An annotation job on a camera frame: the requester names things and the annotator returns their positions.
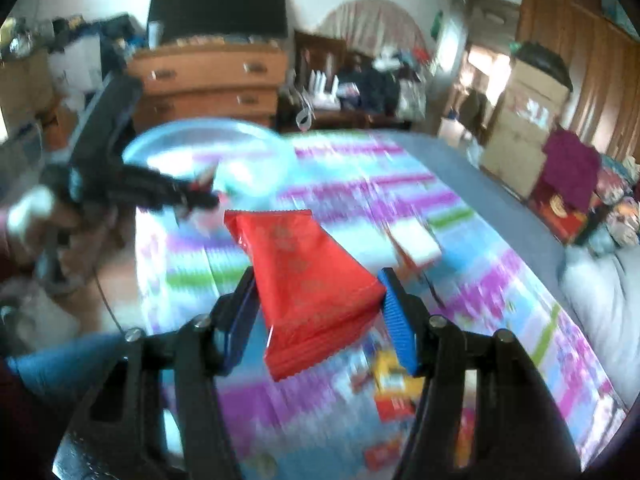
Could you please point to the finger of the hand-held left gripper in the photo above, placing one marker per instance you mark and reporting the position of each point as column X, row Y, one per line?
column 190, row 202
column 160, row 182

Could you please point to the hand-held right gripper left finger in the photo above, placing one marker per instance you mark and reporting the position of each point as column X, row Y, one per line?
column 240, row 310

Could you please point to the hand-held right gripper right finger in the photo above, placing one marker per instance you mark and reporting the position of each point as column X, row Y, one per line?
column 400, row 320

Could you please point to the red snack packet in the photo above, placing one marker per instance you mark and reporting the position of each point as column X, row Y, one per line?
column 395, row 407
column 305, row 280

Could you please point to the clear round plastic basin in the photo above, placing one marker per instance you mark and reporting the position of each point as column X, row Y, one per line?
column 250, row 155

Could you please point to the white flat snack packet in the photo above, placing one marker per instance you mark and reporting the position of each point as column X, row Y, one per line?
column 415, row 242

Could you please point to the red flat snack packet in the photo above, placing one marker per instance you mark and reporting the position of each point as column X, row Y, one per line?
column 395, row 407

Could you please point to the brown cardboard box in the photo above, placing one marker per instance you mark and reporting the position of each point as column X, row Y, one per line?
column 25, row 90

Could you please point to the wooden dresser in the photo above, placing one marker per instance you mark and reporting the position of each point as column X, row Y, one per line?
column 210, row 85

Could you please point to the printed floral blanket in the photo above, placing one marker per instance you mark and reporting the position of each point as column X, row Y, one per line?
column 310, row 410

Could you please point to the orange snack packet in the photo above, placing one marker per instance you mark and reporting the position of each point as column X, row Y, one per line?
column 382, row 455

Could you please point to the dark wooden desk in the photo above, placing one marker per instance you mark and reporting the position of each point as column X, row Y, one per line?
column 320, row 117

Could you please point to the black television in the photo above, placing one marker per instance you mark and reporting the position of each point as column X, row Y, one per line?
column 220, row 7

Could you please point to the person's jeans leg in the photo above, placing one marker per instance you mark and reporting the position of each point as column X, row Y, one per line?
column 65, row 365

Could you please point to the red gift box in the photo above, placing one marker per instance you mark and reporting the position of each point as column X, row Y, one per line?
column 560, row 215

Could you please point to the light grey quilt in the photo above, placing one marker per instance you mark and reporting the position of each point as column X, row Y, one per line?
column 600, row 300

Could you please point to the pile of clothes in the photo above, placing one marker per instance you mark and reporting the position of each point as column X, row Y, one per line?
column 385, row 80

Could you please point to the large cardboard box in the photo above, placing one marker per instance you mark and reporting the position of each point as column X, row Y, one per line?
column 525, row 125

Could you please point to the maroon cloth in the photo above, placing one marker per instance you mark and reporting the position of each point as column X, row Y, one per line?
column 572, row 165

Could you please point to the arched pink headboard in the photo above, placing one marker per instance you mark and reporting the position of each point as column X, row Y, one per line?
column 375, row 22

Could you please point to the grey door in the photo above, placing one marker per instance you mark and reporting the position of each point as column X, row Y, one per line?
column 452, row 35

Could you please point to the wooden wardrobe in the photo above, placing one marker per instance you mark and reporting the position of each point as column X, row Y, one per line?
column 595, row 70

